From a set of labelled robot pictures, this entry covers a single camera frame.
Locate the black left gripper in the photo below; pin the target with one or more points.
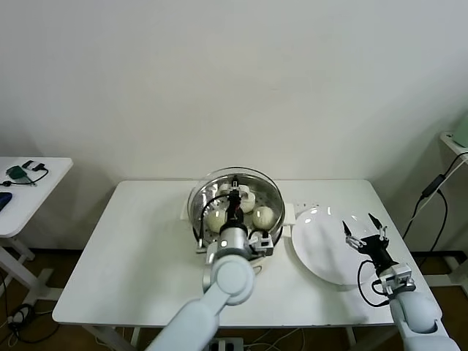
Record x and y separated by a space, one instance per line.
234 215

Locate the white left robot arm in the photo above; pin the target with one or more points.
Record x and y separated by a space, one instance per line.
230 278

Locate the white round plate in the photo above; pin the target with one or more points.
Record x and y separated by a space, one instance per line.
318 241

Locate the small black white device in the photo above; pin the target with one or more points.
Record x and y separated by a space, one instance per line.
29 164

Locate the white power strip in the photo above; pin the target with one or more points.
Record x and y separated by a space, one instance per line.
232 345

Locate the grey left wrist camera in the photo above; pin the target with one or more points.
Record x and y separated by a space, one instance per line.
264 245

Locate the perforated steel steamer basket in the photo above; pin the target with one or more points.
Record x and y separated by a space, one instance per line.
278 232

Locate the blue flat object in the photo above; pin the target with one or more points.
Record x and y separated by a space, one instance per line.
5 200

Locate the white shelf stand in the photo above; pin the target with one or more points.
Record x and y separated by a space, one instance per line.
449 140

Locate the green circuit board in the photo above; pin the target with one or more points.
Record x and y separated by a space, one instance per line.
16 172

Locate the white side table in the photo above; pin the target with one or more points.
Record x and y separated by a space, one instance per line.
40 204

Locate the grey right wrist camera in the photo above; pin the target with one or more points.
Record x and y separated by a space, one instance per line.
398 276

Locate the white electric cooker base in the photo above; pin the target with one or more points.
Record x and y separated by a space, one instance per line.
289 214

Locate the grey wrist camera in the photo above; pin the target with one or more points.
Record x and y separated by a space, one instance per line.
398 276
264 245

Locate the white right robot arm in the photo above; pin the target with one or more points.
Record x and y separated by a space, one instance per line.
417 314

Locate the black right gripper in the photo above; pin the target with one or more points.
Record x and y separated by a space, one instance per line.
376 250

